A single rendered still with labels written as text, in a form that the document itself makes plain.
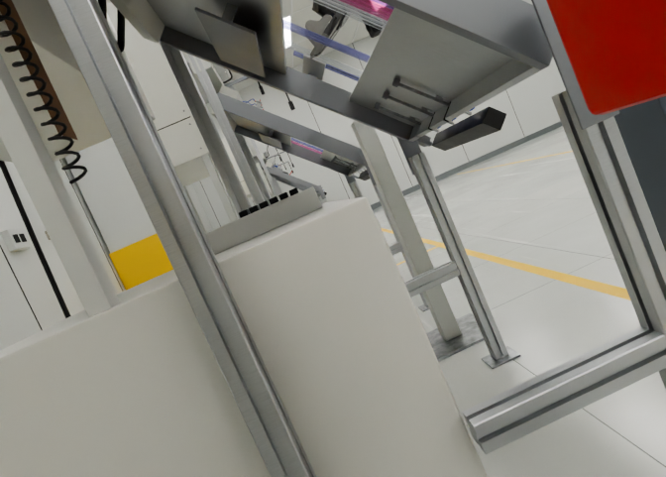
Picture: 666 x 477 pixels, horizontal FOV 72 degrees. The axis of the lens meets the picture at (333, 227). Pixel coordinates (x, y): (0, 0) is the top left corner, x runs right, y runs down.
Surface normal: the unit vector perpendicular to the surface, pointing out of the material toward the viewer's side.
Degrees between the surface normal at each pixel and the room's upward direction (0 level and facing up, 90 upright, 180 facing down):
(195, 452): 90
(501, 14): 90
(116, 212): 90
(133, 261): 90
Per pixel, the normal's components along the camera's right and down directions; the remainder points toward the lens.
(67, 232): 0.08, 0.04
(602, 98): -0.91, 0.40
